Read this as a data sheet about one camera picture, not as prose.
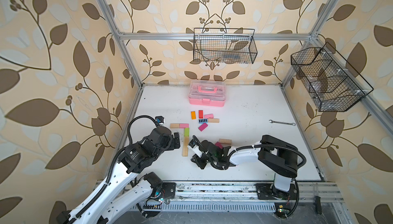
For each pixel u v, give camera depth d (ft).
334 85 2.37
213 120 3.34
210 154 2.18
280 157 1.56
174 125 3.27
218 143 2.97
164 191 2.42
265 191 2.42
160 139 1.68
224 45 3.16
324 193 2.47
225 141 2.93
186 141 2.99
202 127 3.23
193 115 3.37
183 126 3.23
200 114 3.38
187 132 3.15
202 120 3.25
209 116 3.35
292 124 3.24
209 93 3.36
